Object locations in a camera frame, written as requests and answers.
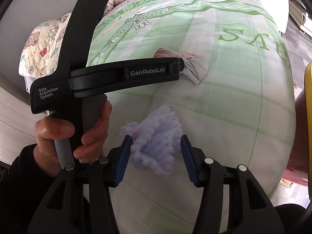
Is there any person's left forearm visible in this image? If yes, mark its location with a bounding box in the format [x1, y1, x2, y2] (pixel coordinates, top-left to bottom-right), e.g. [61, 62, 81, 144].
[0, 144, 86, 234]

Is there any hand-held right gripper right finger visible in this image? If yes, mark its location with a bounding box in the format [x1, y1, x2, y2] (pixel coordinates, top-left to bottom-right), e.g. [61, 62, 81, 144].
[180, 134, 285, 234]

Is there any white nightstand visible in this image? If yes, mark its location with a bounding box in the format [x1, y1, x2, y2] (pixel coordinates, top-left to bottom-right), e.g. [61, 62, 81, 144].
[253, 0, 290, 33]

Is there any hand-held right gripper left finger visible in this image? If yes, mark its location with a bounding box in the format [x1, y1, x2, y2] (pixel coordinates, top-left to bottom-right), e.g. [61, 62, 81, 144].
[27, 135, 133, 234]

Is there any person's left hand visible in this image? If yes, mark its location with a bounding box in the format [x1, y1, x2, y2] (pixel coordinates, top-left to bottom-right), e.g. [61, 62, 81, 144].
[34, 100, 113, 174]

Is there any green printed blanket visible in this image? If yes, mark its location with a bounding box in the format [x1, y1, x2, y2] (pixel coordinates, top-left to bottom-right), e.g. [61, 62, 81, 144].
[83, 0, 296, 234]

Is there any white low cabinet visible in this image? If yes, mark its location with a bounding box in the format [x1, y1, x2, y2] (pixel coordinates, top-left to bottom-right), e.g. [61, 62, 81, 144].
[289, 0, 312, 35]

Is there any yellow trash bin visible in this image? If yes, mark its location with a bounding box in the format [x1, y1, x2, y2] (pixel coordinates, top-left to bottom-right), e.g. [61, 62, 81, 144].
[288, 60, 312, 200]

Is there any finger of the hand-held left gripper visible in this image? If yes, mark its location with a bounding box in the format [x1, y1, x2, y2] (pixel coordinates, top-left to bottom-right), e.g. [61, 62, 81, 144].
[169, 57, 185, 76]

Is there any bear print quilt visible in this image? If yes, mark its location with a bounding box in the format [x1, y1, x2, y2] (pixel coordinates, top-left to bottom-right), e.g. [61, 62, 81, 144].
[19, 13, 72, 77]

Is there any lilac fluffy sock pair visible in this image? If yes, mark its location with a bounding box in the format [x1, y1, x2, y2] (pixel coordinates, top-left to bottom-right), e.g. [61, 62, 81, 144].
[121, 105, 183, 176]

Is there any pink grey knotted cloth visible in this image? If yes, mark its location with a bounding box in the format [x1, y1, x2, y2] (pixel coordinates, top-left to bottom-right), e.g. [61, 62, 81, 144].
[153, 47, 207, 86]

